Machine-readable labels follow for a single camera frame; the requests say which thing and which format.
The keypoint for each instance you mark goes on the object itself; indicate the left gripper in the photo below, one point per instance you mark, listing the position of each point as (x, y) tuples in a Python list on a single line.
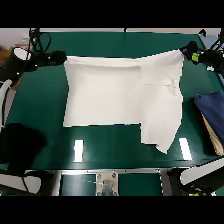
[(55, 58)]

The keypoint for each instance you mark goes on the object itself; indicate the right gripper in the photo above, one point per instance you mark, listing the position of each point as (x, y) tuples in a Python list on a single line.
[(190, 51)]

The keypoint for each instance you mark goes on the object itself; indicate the white shirt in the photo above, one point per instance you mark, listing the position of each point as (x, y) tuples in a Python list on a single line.
[(106, 96)]

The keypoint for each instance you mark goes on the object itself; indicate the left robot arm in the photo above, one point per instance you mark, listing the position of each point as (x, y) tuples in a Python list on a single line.
[(13, 66)]

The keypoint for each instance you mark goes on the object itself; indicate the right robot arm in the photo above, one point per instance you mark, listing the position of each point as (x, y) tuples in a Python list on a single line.
[(213, 58)]

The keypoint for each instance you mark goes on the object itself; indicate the light blue garment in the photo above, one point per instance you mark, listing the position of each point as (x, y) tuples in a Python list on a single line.
[(206, 39)]

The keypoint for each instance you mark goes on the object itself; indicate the navy blue garment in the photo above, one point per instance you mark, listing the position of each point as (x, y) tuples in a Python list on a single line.
[(213, 111)]

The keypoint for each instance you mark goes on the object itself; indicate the beige garment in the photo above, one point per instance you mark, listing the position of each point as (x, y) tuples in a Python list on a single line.
[(215, 140)]

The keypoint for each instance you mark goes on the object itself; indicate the silver frame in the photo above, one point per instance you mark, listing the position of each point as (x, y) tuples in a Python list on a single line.
[(106, 183)]

